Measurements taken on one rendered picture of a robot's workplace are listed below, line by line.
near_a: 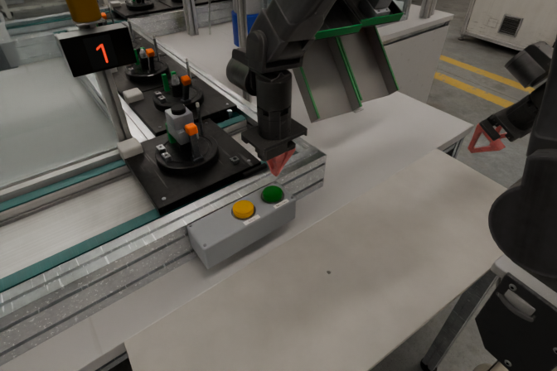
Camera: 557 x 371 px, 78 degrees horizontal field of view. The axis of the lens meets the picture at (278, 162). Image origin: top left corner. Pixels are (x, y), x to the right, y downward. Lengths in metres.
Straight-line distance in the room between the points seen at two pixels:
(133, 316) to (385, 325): 0.44
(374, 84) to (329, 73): 0.15
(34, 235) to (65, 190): 0.11
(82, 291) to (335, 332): 0.43
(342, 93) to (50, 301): 0.76
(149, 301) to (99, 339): 0.09
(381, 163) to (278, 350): 0.56
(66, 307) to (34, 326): 0.05
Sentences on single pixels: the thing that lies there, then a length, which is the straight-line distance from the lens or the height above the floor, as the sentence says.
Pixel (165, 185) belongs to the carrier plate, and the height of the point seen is 0.97.
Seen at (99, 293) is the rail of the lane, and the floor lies 0.90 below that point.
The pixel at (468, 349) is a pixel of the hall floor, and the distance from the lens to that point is 1.75.
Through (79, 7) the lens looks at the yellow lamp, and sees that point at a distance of 0.75.
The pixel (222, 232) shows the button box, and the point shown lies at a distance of 0.65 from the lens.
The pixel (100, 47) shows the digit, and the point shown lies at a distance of 0.76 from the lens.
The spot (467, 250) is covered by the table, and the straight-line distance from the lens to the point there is 0.84.
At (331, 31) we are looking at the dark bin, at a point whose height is 1.21.
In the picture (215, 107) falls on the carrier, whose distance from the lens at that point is 0.99.
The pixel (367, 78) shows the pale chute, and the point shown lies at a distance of 1.02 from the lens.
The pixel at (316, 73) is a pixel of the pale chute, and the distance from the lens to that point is 0.93.
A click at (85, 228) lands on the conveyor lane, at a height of 0.92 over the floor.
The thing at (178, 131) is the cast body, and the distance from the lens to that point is 0.75.
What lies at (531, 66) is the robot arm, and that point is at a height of 1.19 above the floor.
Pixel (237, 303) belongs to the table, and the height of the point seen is 0.86.
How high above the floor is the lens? 1.45
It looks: 38 degrees down
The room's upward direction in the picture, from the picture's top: straight up
